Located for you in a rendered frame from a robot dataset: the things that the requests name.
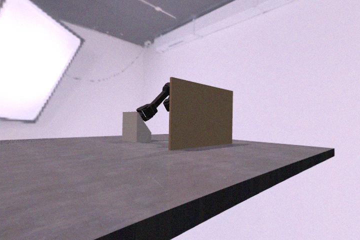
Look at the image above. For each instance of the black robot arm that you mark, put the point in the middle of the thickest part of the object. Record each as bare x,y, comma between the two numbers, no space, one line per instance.
149,110

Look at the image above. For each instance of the brown flat board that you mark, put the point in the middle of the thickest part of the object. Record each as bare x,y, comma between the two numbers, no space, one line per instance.
199,115

